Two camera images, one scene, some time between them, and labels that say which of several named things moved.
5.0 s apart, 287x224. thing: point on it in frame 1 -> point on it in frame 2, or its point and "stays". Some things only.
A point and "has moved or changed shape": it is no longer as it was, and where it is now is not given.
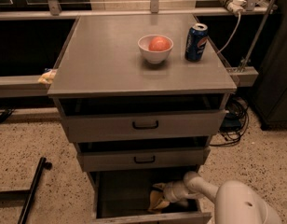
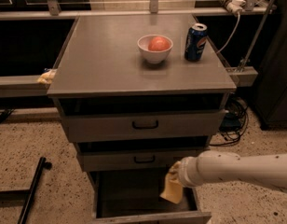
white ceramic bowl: [154, 56] stays
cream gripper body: [175, 191] -> [184, 173]
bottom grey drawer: [122, 197] stays
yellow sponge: [157, 201] has moved or changed shape
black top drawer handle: [144, 127] stays
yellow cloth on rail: [47, 77] stays
